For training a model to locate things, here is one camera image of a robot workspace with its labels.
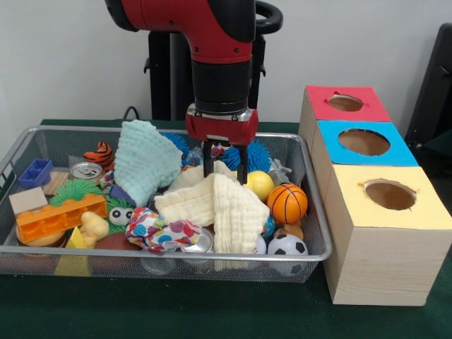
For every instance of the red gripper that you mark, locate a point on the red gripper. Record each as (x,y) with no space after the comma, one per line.
(222,127)

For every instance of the cream waffle cloth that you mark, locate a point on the cream waffle cloth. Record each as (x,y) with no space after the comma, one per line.
(233,212)

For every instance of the mint green cloth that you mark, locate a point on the mint green cloth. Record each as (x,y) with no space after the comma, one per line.
(145,159)

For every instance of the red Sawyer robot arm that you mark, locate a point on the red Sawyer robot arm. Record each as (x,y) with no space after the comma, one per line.
(212,35)

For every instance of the wooden box with three holes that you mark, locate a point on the wooden box with three holes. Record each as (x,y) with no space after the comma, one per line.
(374,261)

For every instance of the shallow clear mesh bin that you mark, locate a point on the shallow clear mesh bin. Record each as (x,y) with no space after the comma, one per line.
(42,263)

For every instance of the blue spiky ball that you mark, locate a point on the blue spiky ball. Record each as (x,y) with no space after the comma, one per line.
(260,157)

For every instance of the small yellow ball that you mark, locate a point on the small yellow ball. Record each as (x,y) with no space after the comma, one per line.
(261,185)

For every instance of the small orange basketball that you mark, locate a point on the small orange basketball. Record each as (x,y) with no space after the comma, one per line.
(287,204)

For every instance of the colourful patterned cloth pouch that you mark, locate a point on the colourful patterned cloth pouch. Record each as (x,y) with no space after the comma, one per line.
(159,232)

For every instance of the small soccer ball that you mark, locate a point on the small soccer ball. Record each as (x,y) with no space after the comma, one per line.
(287,246)

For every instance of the green spiky toy with eyes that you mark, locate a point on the green spiky toy with eyes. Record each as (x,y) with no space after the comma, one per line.
(74,191)

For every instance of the dark green table cloth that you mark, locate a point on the dark green table cloth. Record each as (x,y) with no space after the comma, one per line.
(176,311)

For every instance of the orange toy brick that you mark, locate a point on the orange toy brick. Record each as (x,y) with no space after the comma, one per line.
(60,217)

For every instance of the black chair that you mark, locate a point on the black chair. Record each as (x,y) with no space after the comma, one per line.
(434,92)

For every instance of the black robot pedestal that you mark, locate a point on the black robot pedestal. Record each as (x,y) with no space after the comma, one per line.
(162,85)

